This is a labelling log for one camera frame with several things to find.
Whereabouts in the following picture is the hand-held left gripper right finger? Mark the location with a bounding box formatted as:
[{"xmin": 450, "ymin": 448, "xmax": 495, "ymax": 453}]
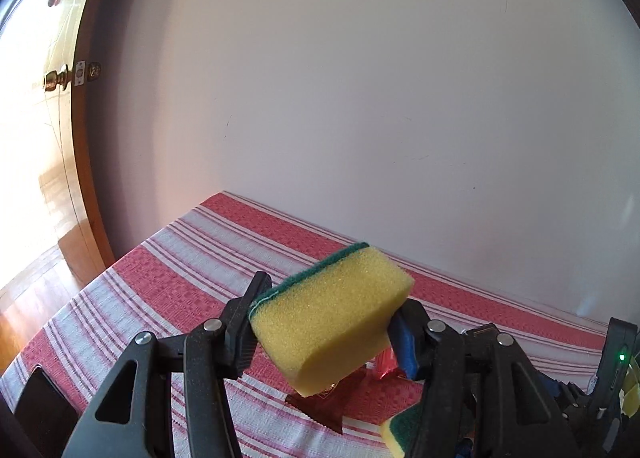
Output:
[{"xmin": 387, "ymin": 301, "xmax": 581, "ymax": 458}]

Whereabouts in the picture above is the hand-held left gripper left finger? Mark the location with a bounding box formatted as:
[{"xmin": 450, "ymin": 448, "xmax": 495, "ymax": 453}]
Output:
[{"xmin": 62, "ymin": 271, "xmax": 273, "ymax": 458}]

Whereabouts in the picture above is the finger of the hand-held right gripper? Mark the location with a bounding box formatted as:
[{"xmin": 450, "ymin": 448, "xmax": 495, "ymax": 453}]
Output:
[{"xmin": 542, "ymin": 370, "xmax": 596, "ymax": 419}]

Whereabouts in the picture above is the yellow green sponge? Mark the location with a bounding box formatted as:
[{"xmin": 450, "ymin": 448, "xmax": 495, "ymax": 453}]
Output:
[
  {"xmin": 380, "ymin": 403, "xmax": 428, "ymax": 458},
  {"xmin": 248, "ymin": 242, "xmax": 416, "ymax": 396}
]

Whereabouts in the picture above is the dark red snack packet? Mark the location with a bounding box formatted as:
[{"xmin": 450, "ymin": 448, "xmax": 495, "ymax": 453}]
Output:
[{"xmin": 285, "ymin": 347, "xmax": 426, "ymax": 434}]

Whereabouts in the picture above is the red white striped tablecloth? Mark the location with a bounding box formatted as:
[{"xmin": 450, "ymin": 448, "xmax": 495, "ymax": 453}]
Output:
[{"xmin": 0, "ymin": 191, "xmax": 613, "ymax": 458}]

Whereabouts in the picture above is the black flat object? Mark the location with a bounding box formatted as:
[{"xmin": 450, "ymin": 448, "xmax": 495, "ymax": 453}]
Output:
[{"xmin": 14, "ymin": 365, "xmax": 79, "ymax": 458}]

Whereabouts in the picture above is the light wooden door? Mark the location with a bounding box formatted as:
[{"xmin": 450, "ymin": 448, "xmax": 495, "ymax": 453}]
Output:
[{"xmin": 0, "ymin": 0, "xmax": 118, "ymax": 271}]

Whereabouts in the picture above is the brass door knob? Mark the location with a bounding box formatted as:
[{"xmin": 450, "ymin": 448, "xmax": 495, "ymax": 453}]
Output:
[{"xmin": 42, "ymin": 63, "xmax": 103, "ymax": 92}]

